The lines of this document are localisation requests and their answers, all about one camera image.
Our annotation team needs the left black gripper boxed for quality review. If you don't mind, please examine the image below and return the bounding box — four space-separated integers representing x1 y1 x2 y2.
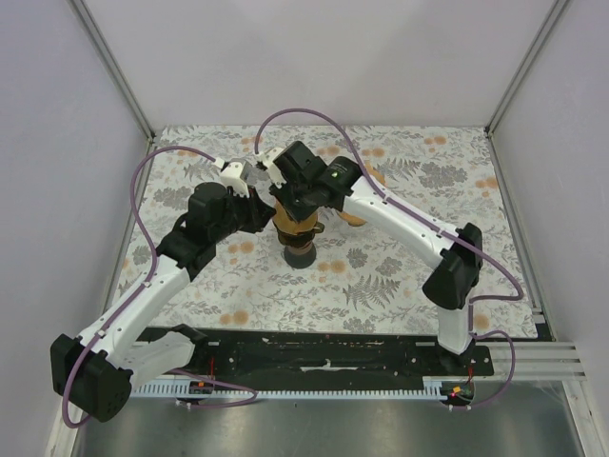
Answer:
211 184 277 243

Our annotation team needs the green glass coffee dripper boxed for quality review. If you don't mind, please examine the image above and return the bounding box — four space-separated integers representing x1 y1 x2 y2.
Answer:
272 204 324 248

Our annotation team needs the red capped dark bottle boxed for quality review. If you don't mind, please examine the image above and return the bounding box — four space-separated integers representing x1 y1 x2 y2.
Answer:
284 244 317 269

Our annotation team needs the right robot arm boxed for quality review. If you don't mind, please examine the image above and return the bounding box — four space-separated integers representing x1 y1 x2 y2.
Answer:
258 141 482 375

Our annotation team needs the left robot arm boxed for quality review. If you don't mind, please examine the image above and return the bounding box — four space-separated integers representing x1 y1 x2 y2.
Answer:
50 183 275 428

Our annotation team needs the floral tablecloth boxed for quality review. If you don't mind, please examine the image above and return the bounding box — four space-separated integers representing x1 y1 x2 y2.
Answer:
114 125 538 339

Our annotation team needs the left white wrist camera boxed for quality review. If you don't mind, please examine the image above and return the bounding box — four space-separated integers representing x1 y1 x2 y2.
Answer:
213 158 253 198

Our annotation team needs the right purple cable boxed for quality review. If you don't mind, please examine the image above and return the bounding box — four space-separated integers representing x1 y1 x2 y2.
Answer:
255 108 527 411

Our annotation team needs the purple cable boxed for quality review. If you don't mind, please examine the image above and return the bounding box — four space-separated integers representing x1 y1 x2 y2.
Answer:
255 108 527 411
61 146 261 429

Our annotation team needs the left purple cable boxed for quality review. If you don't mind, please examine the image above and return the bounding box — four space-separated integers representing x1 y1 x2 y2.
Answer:
61 146 261 429

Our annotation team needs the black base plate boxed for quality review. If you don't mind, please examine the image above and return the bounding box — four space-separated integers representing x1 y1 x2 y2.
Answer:
135 326 496 387

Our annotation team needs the white cable duct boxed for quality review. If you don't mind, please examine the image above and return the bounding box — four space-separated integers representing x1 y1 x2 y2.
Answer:
130 375 453 400

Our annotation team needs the aluminium frame rail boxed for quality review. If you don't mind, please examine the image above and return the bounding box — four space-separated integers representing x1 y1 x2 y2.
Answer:
70 0 158 144

